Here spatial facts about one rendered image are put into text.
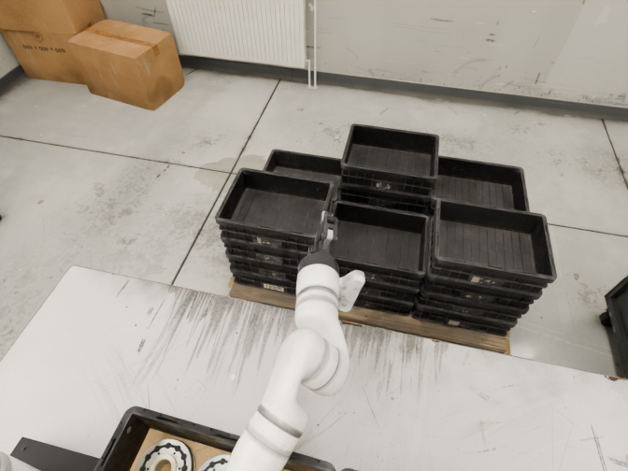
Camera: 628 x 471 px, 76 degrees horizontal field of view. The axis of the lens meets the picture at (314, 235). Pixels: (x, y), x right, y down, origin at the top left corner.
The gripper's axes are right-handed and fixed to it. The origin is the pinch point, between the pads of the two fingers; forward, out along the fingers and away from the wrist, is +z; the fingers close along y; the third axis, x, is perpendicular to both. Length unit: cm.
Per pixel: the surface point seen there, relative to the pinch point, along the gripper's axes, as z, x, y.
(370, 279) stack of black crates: 49, 35, 51
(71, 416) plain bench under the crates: -18, -44, 57
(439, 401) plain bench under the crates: -12, 40, 31
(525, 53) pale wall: 225, 130, -24
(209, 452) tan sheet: -29.9, -10.5, 36.6
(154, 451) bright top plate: -31, -21, 37
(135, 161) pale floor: 164, -99, 100
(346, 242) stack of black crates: 67, 25, 49
